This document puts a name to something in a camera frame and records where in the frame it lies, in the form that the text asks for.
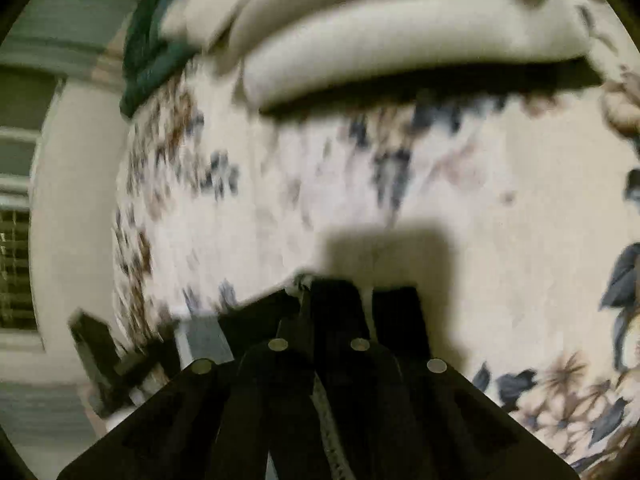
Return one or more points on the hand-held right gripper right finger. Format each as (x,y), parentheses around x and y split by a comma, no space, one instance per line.
(340,320)

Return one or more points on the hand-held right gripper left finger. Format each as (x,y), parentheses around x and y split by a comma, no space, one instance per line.
(295,325)

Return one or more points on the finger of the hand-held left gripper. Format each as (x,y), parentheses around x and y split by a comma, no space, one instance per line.
(97,360)

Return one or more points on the pale striped cloth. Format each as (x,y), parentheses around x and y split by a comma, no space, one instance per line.
(40,410)

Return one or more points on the bed with floral sheet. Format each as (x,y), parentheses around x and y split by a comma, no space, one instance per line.
(450,185)

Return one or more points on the window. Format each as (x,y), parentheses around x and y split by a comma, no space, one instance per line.
(20,200)

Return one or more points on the folded cream garment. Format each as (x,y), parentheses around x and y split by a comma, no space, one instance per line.
(400,45)

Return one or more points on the dark green blanket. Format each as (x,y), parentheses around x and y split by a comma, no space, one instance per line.
(150,50)

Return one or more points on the pale green curtain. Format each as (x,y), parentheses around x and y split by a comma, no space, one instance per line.
(65,15)

